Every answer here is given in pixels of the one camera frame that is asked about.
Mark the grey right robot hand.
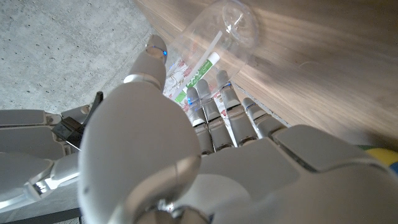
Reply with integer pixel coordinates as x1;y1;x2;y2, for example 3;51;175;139
0;104;94;212

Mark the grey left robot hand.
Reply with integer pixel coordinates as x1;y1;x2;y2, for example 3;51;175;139
77;34;398;224

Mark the clear dispenser bottle black pump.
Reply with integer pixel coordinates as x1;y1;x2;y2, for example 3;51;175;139
51;0;261;150

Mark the green Expo marker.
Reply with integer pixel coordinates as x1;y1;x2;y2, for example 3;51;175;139
174;51;221;105

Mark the floral backdrop cloth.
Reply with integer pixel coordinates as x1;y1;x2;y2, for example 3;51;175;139
163;58;239;147

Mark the colourful wooden maraca toy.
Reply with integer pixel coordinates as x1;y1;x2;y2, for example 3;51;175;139
357;144;398;175

